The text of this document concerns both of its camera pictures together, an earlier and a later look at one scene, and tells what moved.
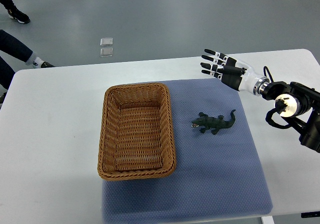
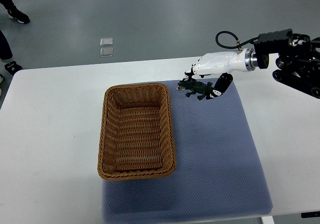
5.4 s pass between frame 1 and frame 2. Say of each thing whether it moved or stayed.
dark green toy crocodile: moved
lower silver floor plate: stayed
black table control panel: stayed
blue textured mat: stayed
